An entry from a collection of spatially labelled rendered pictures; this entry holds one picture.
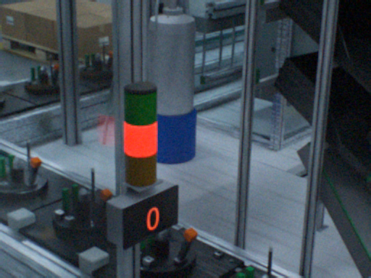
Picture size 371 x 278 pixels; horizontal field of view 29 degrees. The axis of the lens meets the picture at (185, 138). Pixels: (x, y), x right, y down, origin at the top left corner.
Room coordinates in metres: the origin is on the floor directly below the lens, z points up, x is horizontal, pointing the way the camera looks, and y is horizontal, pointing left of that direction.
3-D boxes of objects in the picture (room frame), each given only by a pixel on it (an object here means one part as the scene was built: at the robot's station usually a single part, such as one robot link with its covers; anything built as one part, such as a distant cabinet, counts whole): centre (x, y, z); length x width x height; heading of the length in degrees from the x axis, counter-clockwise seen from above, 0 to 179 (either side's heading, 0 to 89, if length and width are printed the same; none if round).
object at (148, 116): (1.02, 0.07, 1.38); 0.05 x 0.05 x 0.05
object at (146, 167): (1.02, 0.07, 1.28); 0.05 x 0.05 x 0.05
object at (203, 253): (1.25, 0.04, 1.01); 0.24 x 0.24 x 0.13; 48
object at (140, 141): (1.02, 0.07, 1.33); 0.05 x 0.05 x 0.05
